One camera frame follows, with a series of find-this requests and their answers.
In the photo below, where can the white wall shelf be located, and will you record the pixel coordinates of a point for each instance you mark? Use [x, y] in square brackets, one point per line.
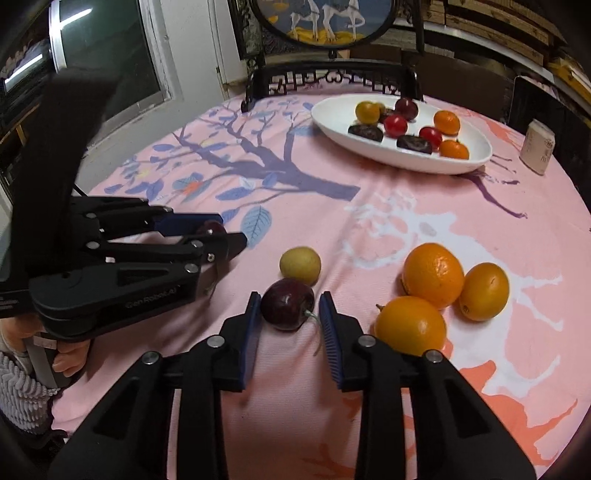
[461, 39]

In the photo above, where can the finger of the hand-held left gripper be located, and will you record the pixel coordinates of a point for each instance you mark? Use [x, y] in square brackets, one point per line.
[184, 223]
[217, 248]

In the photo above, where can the dark brown water chestnut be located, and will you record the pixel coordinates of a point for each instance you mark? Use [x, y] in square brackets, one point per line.
[387, 113]
[365, 132]
[414, 144]

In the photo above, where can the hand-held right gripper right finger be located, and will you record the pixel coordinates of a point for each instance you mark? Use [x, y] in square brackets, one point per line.
[330, 344]

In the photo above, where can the window with white frame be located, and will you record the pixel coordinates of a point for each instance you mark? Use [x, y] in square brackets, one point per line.
[115, 46]

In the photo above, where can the round deer picture table screen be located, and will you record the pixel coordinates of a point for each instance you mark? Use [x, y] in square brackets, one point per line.
[323, 18]

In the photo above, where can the white oval plate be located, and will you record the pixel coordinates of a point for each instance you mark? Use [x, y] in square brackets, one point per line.
[332, 115]

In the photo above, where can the stack of flat patterned boxes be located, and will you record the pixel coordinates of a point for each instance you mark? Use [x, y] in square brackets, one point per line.
[498, 32]

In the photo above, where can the black chair back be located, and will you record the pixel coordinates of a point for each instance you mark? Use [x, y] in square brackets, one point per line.
[526, 101]

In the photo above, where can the person's left hand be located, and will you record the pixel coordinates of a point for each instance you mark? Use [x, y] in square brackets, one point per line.
[74, 357]

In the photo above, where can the red cherry tomato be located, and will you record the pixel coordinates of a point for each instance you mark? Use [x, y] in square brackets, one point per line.
[430, 135]
[395, 125]

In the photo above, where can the mandarin orange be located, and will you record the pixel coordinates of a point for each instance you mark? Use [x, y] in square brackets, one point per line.
[454, 149]
[447, 122]
[432, 275]

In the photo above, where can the dark red cherry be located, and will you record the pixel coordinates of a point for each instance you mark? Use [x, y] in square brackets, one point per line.
[212, 227]
[287, 304]
[406, 108]

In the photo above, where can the smooth yellow orange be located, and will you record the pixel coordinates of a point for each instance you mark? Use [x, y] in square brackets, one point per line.
[483, 291]
[410, 325]
[368, 112]

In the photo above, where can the beige drink can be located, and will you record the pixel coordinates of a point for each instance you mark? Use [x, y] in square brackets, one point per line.
[535, 147]

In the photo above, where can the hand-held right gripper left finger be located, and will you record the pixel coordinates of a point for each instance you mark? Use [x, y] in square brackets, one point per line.
[249, 344]

